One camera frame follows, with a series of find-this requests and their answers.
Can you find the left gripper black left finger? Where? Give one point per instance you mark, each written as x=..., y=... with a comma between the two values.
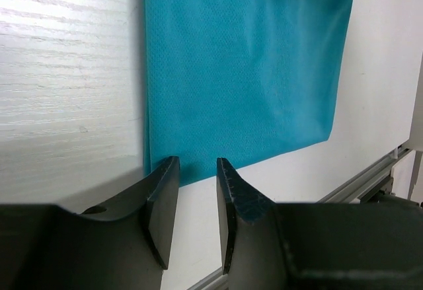
x=122, y=243

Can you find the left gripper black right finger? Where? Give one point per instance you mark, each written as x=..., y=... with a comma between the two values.
x=314, y=243

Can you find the teal t shirt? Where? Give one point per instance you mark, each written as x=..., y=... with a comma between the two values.
x=245, y=80

